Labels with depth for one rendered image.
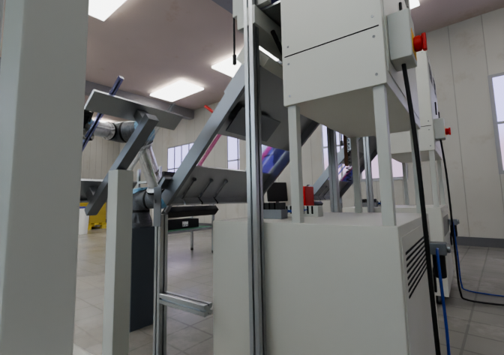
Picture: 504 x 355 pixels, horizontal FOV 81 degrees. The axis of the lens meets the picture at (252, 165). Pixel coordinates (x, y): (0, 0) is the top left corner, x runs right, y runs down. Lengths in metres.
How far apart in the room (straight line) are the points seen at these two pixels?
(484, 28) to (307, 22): 4.70
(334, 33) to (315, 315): 0.84
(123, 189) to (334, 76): 0.78
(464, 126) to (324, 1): 4.35
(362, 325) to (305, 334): 0.18
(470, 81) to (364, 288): 4.71
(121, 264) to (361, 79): 0.95
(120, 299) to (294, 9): 1.12
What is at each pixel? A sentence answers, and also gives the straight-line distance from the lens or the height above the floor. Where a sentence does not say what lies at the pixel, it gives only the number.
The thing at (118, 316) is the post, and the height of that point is 0.33.
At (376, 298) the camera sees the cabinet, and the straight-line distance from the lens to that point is 0.90.
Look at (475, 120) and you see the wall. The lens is 5.25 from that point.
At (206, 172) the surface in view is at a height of 0.82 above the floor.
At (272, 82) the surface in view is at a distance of 1.28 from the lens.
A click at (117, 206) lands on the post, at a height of 0.68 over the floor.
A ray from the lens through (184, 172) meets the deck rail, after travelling 1.27.
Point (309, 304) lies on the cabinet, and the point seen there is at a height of 0.39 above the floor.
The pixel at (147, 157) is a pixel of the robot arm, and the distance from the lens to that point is 1.71.
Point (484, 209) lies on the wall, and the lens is 5.15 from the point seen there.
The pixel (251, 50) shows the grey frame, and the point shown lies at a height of 1.21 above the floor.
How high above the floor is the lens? 0.69
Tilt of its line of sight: 7 degrees up
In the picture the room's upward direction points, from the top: 1 degrees counter-clockwise
